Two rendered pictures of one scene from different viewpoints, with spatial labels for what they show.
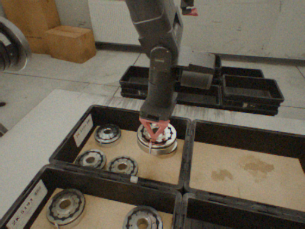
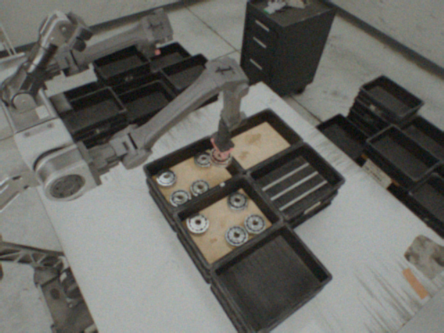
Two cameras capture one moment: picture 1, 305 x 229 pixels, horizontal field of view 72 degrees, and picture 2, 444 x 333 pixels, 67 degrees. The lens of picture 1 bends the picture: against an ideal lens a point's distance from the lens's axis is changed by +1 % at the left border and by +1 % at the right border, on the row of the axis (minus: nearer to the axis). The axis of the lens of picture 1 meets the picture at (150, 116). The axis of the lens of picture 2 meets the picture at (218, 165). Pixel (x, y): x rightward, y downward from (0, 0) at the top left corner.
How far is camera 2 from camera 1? 111 cm
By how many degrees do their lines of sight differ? 37
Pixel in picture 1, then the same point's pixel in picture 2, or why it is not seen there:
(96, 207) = (208, 213)
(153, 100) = (225, 141)
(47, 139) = (104, 218)
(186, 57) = not seen: hidden behind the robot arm
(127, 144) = (182, 175)
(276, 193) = (270, 146)
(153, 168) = (211, 176)
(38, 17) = not seen: outside the picture
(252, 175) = (255, 145)
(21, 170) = (120, 247)
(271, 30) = not seen: outside the picture
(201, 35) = (66, 8)
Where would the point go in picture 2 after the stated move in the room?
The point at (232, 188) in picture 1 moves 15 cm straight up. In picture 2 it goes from (252, 158) to (257, 139)
